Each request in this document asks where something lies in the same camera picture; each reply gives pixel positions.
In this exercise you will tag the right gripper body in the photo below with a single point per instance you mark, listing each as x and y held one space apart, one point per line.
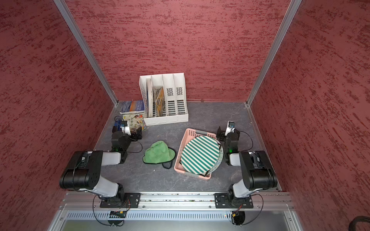
221 132

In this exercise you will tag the green microfibre cloth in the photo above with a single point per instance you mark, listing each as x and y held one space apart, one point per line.
159 153

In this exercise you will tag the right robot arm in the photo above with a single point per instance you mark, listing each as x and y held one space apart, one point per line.
256 169

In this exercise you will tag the yellow cover book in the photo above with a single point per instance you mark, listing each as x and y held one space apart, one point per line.
160 101

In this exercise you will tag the white file organizer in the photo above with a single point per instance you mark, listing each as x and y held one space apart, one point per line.
175 110

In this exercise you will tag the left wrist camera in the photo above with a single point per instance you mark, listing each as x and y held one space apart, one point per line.
125 128

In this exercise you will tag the white book in organizer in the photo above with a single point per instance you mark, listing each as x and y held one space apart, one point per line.
149 97

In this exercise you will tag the colourful patterned round plate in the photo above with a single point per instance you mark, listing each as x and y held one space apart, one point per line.
219 160

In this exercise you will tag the blue cover book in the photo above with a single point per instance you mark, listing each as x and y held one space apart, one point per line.
132 107

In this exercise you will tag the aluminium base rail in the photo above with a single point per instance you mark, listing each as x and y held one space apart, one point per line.
182 201

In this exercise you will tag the green striped round plate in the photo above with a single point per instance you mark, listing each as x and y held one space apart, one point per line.
199 155

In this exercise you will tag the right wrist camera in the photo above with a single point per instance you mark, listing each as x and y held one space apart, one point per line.
230 127

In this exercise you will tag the pink plastic basket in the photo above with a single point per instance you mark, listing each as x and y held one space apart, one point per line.
188 136

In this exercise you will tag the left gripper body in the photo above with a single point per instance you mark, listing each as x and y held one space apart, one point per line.
136 133

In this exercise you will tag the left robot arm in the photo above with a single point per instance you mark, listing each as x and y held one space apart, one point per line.
83 172

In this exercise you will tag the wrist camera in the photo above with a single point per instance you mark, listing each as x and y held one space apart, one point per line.
125 128
230 127

